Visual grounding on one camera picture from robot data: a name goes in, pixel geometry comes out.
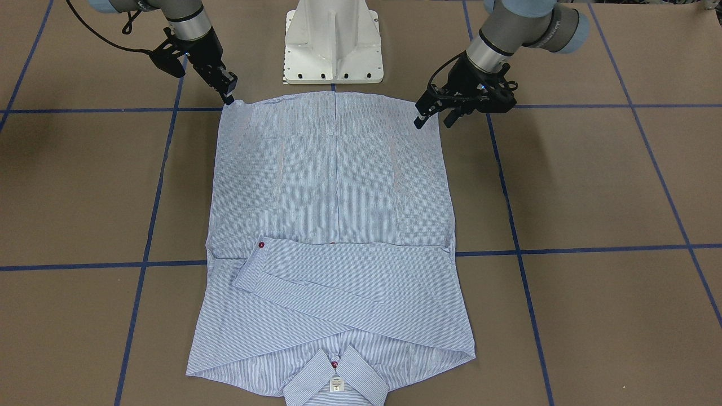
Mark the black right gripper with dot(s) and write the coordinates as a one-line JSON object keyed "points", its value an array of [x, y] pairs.
{"points": [[204, 53]]}

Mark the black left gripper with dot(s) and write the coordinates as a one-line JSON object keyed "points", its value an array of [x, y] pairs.
{"points": [[466, 75]]}

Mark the blue striped button shirt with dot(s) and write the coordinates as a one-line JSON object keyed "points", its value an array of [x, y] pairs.
{"points": [[331, 252]]}

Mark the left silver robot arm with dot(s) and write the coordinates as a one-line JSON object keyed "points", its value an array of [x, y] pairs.
{"points": [[511, 25]]}

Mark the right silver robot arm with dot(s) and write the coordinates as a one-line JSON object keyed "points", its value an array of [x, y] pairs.
{"points": [[188, 31]]}

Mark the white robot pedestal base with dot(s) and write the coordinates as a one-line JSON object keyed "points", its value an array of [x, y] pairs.
{"points": [[332, 42]]}

